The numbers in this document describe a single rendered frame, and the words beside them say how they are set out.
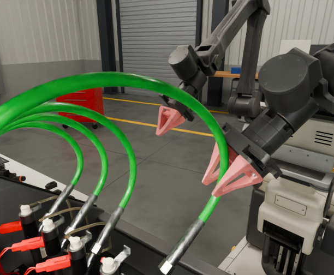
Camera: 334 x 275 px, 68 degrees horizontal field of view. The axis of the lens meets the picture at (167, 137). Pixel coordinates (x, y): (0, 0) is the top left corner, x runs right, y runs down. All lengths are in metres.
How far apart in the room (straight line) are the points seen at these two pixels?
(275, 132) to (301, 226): 0.79
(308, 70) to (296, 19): 6.12
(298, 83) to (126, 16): 7.72
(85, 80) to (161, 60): 7.10
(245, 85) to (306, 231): 0.61
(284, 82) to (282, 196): 0.86
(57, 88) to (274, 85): 0.25
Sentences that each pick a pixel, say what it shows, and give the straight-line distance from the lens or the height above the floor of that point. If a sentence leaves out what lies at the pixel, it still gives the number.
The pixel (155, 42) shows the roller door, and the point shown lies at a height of 1.52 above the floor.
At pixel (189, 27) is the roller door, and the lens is 6.96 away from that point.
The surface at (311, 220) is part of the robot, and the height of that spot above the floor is 0.81.
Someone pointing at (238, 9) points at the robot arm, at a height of 1.56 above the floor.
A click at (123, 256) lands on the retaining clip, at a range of 0.45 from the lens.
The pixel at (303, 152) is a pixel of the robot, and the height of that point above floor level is 1.09.
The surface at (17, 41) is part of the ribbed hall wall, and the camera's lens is 7.87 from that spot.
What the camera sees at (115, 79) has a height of 1.43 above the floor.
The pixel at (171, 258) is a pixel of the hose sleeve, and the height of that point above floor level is 1.16.
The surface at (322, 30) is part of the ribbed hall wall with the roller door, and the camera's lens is 6.49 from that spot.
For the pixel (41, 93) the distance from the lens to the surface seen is 0.22.
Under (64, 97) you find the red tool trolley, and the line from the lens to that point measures 4.75.
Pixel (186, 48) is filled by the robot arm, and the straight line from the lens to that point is 0.64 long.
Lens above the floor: 1.46
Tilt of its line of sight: 21 degrees down
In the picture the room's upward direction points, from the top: straight up
